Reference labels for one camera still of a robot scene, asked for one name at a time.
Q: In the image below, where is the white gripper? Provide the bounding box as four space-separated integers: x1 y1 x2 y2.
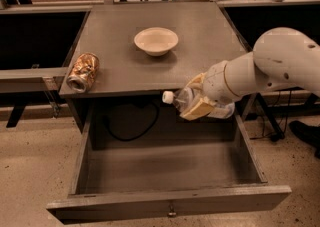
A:
180 61 240 121

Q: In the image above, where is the clear plastic bottle blue label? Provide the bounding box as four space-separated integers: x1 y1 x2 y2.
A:
162 87 235 119

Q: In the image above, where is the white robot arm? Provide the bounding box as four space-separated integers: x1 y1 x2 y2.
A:
180 27 320 120

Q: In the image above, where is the metal drawer knob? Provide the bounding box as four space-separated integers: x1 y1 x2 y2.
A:
167 204 177 218

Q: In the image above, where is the open grey top drawer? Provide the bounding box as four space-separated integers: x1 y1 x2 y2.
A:
47 105 291 224

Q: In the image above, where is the white bowl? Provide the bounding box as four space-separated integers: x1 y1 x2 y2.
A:
134 27 179 56

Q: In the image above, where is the grey wooden cabinet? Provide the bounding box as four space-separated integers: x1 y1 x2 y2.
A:
60 1 249 128

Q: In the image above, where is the crushed orange soda can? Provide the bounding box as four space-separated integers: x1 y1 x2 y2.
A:
66 53 99 93

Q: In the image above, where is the black cable behind cabinet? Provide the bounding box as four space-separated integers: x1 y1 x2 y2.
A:
103 99 160 143

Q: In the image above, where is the grey metal rail left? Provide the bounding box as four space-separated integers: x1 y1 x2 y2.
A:
0 67 68 93

